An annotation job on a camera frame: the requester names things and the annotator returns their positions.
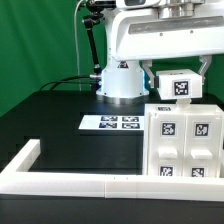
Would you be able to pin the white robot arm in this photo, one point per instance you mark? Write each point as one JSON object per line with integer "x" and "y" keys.
{"x": 123, "y": 81}

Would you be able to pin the white tagged rectangular block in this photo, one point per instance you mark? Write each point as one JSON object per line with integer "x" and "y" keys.
{"x": 179, "y": 84}

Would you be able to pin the white flat tagged panel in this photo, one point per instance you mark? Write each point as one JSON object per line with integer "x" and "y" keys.
{"x": 112, "y": 122}

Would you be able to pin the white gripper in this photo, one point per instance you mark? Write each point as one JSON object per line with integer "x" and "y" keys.
{"x": 141, "y": 35}

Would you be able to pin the white cabinet body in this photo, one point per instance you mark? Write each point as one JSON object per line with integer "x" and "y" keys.
{"x": 180, "y": 109}

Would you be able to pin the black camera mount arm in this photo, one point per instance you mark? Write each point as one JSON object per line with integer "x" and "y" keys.
{"x": 93, "y": 36}

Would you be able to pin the white U-shaped border frame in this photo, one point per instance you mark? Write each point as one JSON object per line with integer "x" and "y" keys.
{"x": 17, "y": 179}

